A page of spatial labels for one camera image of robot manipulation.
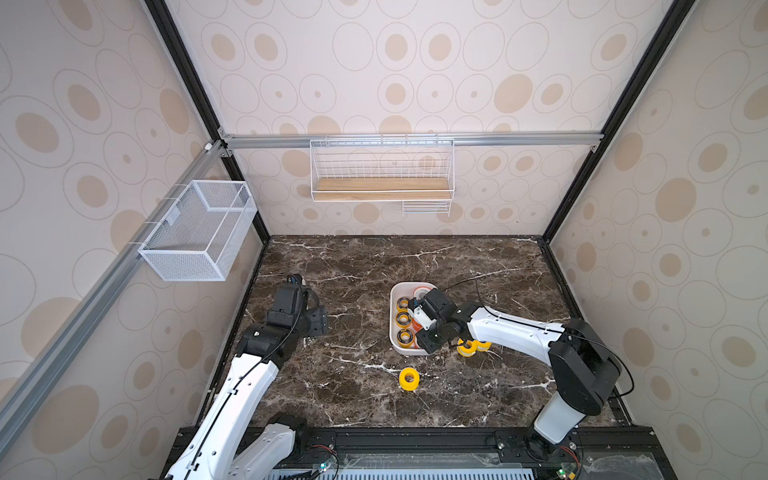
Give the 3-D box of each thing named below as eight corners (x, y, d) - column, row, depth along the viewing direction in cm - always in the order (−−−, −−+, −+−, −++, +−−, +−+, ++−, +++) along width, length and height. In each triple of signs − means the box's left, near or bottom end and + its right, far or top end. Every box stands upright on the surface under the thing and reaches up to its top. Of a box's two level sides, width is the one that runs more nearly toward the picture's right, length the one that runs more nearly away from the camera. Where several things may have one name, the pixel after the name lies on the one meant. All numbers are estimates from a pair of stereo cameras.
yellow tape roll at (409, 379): (399, 390, 85) (399, 388, 83) (399, 370, 88) (399, 367, 87) (420, 390, 85) (421, 388, 83) (419, 370, 88) (419, 367, 87)
